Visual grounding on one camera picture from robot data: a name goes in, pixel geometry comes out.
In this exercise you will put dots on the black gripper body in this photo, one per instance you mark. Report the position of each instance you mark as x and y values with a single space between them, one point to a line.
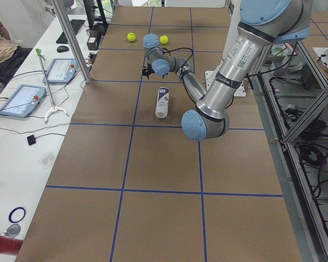
147 71

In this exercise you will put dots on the yellow Wilson tennis ball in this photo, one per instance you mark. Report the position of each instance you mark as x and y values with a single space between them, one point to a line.
163 39

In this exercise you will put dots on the white tennis ball can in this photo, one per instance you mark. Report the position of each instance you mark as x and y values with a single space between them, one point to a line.
162 102

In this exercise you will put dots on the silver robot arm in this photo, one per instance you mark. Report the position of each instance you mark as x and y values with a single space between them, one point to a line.
261 23

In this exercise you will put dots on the yellow Roland Garros tennis ball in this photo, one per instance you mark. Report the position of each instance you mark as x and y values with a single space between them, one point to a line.
131 37

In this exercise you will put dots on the black box white label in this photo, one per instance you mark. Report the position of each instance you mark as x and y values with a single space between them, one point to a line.
96 36

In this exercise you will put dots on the far teach pendant tablet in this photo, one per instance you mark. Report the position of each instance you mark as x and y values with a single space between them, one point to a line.
61 71

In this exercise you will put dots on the teach pendant tablet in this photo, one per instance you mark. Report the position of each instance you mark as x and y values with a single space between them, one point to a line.
23 101
61 71

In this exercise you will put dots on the black monitor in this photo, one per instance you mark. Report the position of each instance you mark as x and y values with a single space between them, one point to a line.
95 15

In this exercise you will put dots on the black computer mouse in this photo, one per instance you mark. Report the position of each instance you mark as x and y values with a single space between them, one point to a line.
62 48

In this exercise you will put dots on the long reacher grabber stick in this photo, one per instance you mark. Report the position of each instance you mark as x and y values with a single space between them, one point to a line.
54 108

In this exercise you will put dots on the near teach pendant tablet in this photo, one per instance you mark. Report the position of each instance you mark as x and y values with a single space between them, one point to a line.
23 101

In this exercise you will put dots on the small black square pad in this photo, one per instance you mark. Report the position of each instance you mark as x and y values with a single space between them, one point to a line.
31 140

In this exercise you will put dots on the seated person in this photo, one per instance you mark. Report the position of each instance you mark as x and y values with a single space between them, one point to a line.
11 56

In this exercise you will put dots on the silver round lid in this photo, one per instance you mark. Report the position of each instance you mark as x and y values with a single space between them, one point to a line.
13 230

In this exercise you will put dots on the red cylinder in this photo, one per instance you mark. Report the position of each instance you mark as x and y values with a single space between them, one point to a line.
10 246

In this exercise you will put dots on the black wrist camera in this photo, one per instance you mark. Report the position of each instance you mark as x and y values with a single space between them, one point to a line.
146 72

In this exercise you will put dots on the aluminium frame post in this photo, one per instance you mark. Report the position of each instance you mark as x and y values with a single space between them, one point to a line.
71 37

